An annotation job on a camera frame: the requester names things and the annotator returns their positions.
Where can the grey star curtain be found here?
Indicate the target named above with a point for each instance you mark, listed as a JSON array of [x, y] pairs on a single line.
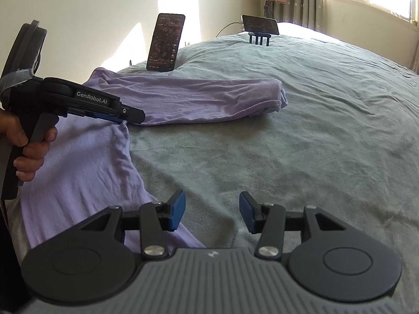
[[302, 0]]

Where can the upright black smartphone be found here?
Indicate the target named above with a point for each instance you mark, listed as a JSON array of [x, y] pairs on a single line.
[[165, 42]]

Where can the blue phone stand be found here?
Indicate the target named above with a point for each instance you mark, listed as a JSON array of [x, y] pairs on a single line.
[[258, 39]]

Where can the grey hanging cloth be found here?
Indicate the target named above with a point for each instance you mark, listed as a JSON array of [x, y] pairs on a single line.
[[268, 8]]

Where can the person's left hand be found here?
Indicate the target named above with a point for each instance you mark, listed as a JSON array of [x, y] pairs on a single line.
[[13, 127]]

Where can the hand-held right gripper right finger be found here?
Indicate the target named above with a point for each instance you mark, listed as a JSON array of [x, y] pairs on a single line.
[[245, 211]]

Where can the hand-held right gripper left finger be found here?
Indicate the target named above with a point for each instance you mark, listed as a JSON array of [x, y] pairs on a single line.
[[178, 209]]

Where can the purple knit garment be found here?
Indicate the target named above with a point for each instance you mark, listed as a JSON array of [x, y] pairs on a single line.
[[196, 101]]

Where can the sideways black smartphone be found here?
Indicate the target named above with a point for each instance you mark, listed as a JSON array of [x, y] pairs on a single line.
[[260, 24]]

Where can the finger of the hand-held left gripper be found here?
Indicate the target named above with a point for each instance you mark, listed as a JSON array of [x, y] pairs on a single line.
[[104, 116]]

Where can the bed with grey sheet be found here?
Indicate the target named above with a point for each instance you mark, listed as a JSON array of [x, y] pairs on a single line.
[[294, 153]]

